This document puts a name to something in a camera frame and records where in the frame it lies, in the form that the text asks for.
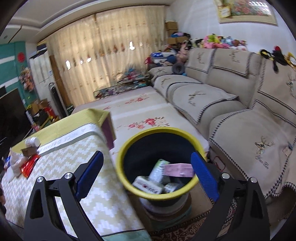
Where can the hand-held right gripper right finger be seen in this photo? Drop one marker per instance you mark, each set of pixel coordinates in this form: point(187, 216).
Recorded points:
point(204, 176)

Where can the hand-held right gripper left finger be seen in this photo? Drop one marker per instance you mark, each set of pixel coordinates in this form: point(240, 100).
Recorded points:
point(89, 173)

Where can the pink milk carton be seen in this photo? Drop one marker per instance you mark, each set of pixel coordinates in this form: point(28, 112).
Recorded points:
point(178, 170)

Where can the clear bottle green label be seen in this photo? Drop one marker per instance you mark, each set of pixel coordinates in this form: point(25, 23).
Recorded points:
point(171, 187)

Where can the green drink container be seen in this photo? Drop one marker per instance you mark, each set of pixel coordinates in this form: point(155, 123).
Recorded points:
point(158, 169)

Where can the yellow rimmed trash bin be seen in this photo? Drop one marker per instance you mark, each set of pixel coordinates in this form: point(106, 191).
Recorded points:
point(138, 150)

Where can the white carton black label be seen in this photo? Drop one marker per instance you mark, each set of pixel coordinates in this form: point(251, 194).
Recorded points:
point(148, 185)

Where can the red snack wrapper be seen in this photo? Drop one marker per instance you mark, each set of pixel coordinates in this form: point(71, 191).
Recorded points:
point(29, 166)

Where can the small white yogurt bottle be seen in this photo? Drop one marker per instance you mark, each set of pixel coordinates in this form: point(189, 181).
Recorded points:
point(32, 141)

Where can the clear plastic bag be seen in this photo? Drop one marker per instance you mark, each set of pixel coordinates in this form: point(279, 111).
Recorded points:
point(15, 162)

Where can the zigzag patterned tablecloth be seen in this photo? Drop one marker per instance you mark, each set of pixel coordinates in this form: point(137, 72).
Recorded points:
point(111, 197)

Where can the round plastic stool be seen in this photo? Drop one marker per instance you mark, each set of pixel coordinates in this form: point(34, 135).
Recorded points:
point(166, 213)

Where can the patterned rug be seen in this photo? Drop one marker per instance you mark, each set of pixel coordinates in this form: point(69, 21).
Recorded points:
point(185, 231)

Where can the beige covered sofa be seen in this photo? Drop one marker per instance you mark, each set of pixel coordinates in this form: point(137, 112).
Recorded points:
point(231, 120)

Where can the small green box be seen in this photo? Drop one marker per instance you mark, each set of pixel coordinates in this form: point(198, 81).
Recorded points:
point(70, 110)

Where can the floral floor mat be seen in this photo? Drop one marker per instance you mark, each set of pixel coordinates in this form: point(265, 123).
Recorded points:
point(138, 111)

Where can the open cardboard box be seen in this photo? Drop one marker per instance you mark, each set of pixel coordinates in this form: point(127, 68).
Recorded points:
point(40, 105)

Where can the black tower fan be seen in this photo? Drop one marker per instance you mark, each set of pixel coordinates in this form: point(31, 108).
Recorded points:
point(54, 97)

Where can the glass table with books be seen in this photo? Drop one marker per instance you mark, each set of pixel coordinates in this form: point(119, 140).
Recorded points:
point(120, 89)

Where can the black flat television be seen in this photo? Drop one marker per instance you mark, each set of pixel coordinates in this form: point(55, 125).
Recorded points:
point(11, 111)

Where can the black neck pillow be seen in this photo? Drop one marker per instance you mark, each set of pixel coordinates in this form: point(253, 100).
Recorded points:
point(178, 69)

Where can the hanging flower decoration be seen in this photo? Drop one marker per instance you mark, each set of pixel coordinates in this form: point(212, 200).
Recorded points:
point(27, 80)

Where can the white standing air conditioner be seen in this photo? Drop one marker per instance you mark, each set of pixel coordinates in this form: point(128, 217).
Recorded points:
point(41, 69)

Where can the beige embroidered curtain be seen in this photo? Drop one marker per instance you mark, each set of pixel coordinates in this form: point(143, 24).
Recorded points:
point(104, 58)

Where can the blue star patterned bag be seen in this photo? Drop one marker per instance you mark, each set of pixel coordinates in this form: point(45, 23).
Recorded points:
point(159, 56)

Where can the pile of plush toys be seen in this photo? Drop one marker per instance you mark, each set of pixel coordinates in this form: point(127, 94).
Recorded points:
point(215, 41)

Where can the black yellow plush toy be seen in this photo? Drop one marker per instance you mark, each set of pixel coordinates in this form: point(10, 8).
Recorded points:
point(277, 58)

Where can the stack of cardboard boxes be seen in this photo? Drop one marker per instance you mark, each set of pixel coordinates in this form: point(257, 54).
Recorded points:
point(171, 26)

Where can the framed floral painting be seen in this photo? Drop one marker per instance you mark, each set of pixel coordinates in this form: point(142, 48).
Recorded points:
point(249, 11)

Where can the red round wall ornament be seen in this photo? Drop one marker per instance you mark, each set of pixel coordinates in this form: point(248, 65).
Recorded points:
point(21, 57)

